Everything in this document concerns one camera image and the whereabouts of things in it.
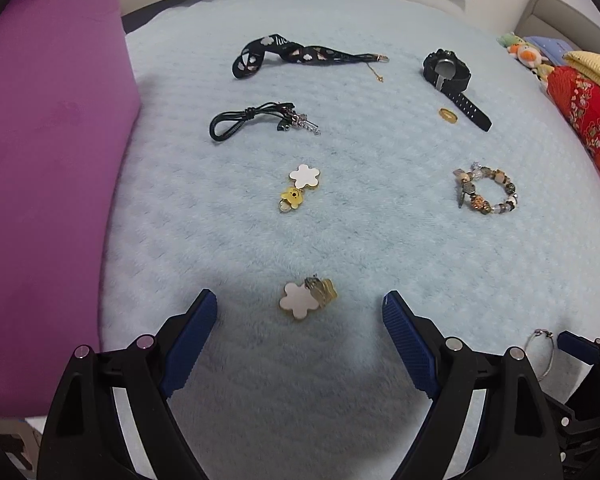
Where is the flower charm with gold piece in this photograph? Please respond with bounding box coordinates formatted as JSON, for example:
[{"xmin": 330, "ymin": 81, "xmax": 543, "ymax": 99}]
[{"xmin": 278, "ymin": 274, "xmax": 338, "ymax": 320}]

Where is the yellow plush toy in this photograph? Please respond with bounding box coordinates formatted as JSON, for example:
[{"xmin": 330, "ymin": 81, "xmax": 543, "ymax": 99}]
[{"xmin": 532, "ymin": 63, "xmax": 556, "ymax": 91}]

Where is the flower keychain with yellow bear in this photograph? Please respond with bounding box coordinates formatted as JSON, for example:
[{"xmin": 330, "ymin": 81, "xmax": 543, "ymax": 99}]
[{"xmin": 278, "ymin": 164, "xmax": 322, "ymax": 214}]

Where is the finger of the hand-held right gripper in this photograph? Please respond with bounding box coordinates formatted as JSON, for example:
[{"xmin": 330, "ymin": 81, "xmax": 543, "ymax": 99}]
[{"xmin": 556, "ymin": 329, "xmax": 600, "ymax": 411}]

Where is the black cloud print lanyard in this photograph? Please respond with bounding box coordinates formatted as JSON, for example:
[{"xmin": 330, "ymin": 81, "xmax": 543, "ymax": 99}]
[{"xmin": 231, "ymin": 36, "xmax": 391, "ymax": 81}]

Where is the thin gold chain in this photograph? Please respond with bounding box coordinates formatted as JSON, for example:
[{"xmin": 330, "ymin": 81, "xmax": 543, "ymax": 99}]
[{"xmin": 365, "ymin": 55, "xmax": 388, "ymax": 84}]

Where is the red floral cloth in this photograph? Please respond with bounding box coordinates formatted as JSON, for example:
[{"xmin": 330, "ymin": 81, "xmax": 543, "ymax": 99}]
[{"xmin": 546, "ymin": 66, "xmax": 600, "ymax": 203}]

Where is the blue dotted cloth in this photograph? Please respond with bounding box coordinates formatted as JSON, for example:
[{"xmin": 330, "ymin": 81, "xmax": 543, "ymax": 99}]
[{"xmin": 522, "ymin": 35, "xmax": 577, "ymax": 62}]

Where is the black cord necklace with pendant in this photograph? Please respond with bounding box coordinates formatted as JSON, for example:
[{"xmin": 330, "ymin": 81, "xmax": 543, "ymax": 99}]
[{"xmin": 209, "ymin": 102, "xmax": 323, "ymax": 144}]

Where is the purple plastic bin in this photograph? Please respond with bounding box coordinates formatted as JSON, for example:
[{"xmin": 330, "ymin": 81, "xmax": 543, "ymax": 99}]
[{"xmin": 0, "ymin": 0, "xmax": 142, "ymax": 418}]

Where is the yellow folded towel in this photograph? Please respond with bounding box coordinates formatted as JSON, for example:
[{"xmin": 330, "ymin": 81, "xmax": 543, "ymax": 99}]
[{"xmin": 562, "ymin": 50, "xmax": 600, "ymax": 89}]

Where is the grey bed headboard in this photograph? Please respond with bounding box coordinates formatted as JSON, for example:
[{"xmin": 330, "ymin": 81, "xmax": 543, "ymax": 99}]
[{"xmin": 514, "ymin": 0, "xmax": 600, "ymax": 56}]

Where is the brown beaded bracelet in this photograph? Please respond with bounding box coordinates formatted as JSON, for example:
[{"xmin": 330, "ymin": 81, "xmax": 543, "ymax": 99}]
[{"xmin": 451, "ymin": 161, "xmax": 519, "ymax": 216}]

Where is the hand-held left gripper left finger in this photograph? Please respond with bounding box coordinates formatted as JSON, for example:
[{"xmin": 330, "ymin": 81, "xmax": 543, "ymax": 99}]
[{"xmin": 39, "ymin": 288, "xmax": 218, "ymax": 480}]

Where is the white orange duck plush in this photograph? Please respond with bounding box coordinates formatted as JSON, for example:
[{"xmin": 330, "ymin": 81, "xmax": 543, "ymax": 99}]
[{"xmin": 511, "ymin": 43, "xmax": 541, "ymax": 68}]

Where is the black wrist watch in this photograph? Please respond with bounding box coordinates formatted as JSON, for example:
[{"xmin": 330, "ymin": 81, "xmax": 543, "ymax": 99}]
[{"xmin": 422, "ymin": 48, "xmax": 493, "ymax": 132}]

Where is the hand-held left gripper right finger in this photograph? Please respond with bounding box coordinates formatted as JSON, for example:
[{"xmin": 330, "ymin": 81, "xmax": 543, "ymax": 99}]
[{"xmin": 381, "ymin": 290, "xmax": 563, "ymax": 480}]

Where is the thin silver bracelet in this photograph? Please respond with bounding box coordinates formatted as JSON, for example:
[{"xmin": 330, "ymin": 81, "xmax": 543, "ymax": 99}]
[{"xmin": 527, "ymin": 328, "xmax": 557, "ymax": 381}]

